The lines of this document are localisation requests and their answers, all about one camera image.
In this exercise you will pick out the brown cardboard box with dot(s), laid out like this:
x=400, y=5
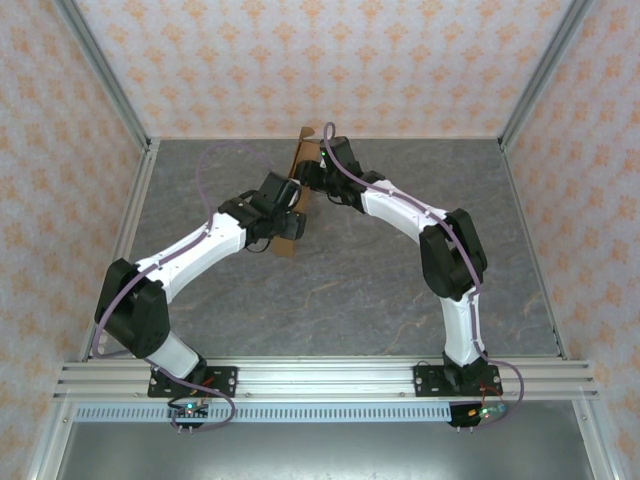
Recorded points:
x=285, y=247

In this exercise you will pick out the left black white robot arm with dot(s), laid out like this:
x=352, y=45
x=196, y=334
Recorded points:
x=190, y=250

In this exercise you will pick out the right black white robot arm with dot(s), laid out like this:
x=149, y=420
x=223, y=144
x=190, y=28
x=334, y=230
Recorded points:
x=450, y=260

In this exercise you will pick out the grey metal sheet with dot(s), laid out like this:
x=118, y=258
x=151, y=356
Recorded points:
x=320, y=452

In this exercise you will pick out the wide aluminium side rail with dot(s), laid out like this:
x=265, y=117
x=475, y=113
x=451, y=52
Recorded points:
x=136, y=200

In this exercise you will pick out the long aluminium mounting rail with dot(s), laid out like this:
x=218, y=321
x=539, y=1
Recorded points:
x=325, y=380

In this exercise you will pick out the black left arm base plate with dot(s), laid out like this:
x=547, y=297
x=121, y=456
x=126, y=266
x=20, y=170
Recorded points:
x=225, y=375

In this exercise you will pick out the thin aluminium side rail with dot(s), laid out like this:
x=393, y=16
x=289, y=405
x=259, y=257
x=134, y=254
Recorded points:
x=519, y=200

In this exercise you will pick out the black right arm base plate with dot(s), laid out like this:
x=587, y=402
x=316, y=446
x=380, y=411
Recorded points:
x=425, y=380

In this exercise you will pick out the aluminium frame post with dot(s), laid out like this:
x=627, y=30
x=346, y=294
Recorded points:
x=546, y=65
x=101, y=65

